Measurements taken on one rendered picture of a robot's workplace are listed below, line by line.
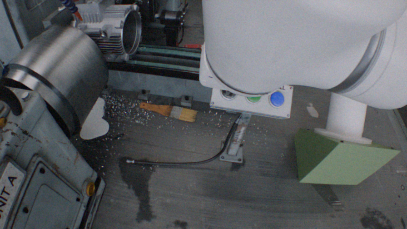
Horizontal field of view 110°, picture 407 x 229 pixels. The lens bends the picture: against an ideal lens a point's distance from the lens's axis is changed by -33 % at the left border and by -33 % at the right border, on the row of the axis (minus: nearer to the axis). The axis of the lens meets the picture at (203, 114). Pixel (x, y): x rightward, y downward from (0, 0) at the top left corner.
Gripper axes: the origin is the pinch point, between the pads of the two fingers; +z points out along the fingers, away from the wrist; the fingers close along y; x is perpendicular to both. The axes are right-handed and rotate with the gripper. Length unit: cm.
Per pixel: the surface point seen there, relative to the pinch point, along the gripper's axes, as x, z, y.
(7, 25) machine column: -13, 5, 73
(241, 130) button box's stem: 7.2, 17.4, -5.3
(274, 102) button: 0.8, 5.8, -9.5
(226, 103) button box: 2.5, 6.7, 0.0
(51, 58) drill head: -0.6, -2.6, 36.1
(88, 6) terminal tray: -23, 15, 45
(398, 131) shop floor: -19, 153, -230
